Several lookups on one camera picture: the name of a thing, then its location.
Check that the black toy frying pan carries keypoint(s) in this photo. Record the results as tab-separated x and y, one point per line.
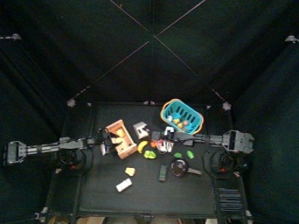
178	167

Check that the teal basket with orange rim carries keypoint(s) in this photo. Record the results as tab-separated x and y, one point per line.
182	110

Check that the wooden open box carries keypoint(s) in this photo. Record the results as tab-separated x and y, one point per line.
125	144

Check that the yellow toy cheese piece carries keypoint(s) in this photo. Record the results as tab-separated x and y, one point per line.
129	171

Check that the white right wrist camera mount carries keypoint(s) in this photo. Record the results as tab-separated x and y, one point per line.
168	130

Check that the grey white toy cube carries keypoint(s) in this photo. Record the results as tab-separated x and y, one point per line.
140	129

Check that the yellow toy ball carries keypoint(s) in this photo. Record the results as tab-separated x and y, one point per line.
176	120

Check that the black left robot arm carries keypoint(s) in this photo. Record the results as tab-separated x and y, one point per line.
42	148

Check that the yellow toy banana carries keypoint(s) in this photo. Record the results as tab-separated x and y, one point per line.
141	146

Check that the grey frame bracket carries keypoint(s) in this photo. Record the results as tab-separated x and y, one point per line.
70	102
225	106
291	38
14	36

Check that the white printed table label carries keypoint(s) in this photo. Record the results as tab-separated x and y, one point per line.
229	199

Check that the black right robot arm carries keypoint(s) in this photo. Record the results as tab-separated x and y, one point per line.
229	141

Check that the small green toy leaf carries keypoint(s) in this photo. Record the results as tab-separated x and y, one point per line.
189	154
177	155

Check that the orange toy piece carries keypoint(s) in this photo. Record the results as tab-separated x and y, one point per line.
180	125

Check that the green yellow toy vegetable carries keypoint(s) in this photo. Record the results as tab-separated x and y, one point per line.
149	154

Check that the yellow toy in box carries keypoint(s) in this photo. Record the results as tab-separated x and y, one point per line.
120	133

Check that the white toy egg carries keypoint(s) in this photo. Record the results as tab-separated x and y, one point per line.
169	118

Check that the white toy block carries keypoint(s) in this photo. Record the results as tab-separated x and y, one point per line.
122	185

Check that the dark green toy block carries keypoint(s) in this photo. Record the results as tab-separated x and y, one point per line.
162	173

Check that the brown toy egg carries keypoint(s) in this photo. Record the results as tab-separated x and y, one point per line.
185	123

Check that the orange salmon sushi toy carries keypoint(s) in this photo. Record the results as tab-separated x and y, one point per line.
153	144

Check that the red white striped toy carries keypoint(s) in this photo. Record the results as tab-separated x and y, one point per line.
165	147

